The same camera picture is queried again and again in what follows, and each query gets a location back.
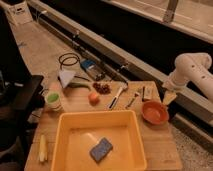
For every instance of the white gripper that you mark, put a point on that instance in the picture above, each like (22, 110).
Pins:
(169, 96)

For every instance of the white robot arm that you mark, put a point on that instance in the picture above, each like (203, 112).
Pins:
(191, 67)

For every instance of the orange bowl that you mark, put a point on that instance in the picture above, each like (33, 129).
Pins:
(154, 112)

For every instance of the wooden board table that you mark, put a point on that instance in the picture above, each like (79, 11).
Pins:
(160, 148)

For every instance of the bunch of dark grapes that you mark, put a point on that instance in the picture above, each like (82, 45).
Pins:
(102, 88)

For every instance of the orange fruit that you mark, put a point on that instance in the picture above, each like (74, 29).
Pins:
(93, 98)

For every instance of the blue sponge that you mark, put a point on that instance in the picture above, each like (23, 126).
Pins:
(101, 150)

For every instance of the blue electronic device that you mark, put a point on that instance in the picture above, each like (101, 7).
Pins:
(92, 69)

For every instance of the yellow plastic tub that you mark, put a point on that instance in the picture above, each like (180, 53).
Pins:
(78, 133)

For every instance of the green cucumber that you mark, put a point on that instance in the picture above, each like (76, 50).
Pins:
(79, 85)

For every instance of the white paper cone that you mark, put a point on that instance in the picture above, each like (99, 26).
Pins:
(65, 77)

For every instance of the cup with green lid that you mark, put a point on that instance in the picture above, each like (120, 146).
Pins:
(52, 100)

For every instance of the black chair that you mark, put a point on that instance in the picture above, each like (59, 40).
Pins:
(19, 96)

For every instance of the white sign box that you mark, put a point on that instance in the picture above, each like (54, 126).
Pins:
(19, 14)

